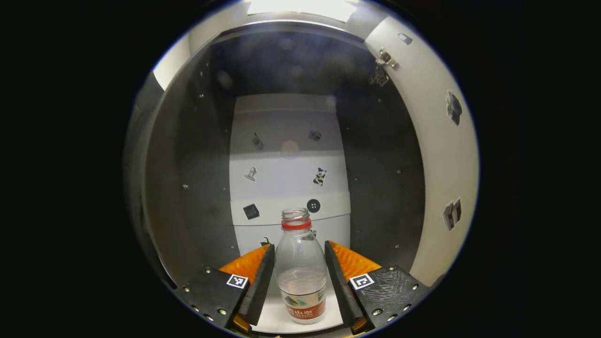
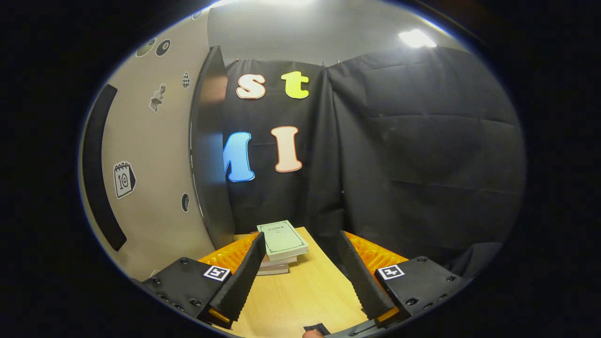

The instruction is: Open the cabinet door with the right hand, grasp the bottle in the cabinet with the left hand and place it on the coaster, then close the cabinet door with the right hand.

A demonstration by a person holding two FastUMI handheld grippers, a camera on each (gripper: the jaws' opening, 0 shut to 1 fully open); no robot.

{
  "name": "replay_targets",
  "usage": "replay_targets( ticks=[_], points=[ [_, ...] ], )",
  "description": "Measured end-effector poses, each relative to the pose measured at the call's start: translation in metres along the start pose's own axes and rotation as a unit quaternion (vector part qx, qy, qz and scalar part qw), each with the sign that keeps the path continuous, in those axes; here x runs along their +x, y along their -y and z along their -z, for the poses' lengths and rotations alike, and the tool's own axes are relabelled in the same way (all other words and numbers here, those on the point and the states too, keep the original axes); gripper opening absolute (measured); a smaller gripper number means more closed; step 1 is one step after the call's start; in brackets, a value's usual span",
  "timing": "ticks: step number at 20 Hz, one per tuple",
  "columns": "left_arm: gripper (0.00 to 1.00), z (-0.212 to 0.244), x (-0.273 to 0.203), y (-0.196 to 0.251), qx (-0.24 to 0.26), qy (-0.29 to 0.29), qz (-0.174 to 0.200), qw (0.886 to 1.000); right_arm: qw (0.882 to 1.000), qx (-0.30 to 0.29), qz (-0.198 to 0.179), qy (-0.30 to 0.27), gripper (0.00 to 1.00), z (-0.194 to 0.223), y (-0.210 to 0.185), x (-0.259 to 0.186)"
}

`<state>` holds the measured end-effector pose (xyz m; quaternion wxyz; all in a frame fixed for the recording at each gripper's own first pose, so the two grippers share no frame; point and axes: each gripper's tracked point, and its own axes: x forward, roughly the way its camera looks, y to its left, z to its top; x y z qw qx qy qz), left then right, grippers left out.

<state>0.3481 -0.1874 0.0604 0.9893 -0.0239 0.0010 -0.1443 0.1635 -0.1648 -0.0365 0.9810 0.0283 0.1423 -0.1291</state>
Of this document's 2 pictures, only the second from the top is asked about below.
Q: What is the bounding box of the grey cabinet door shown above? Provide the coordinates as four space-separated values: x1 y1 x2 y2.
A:
79 9 216 282

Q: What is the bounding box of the black cabinet door handle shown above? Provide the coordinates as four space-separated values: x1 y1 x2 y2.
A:
82 84 127 252

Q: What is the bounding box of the brown book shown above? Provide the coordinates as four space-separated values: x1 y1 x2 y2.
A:
261 256 298 268

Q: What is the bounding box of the black backdrop cloth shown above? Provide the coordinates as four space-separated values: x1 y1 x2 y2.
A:
222 45 526 277

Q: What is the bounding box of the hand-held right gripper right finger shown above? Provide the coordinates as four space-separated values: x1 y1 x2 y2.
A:
337 230 465 329

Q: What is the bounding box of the green book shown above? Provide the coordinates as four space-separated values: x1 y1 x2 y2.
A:
257 220 309 261

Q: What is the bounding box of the small ceiling light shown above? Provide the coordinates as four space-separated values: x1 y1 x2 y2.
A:
398 29 437 48

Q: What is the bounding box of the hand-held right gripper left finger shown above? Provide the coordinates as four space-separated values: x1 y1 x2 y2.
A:
136 231 267 329

